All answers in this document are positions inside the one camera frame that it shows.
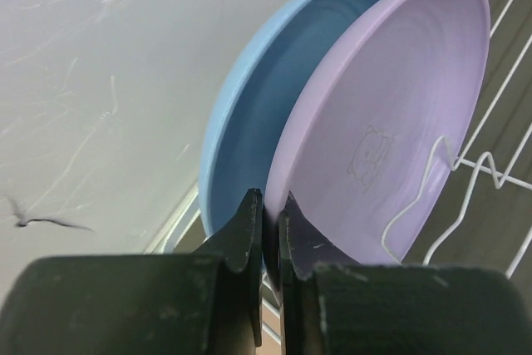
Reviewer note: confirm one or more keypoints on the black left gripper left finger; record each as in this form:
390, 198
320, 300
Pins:
204, 302

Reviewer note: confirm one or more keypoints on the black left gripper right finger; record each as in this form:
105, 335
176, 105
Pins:
334, 305

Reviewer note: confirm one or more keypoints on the blue plate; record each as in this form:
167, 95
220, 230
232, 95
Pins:
257, 97

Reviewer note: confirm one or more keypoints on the purple plate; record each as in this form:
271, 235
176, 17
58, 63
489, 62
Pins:
368, 145

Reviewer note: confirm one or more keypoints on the white wire dish rack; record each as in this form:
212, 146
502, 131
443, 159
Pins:
496, 231

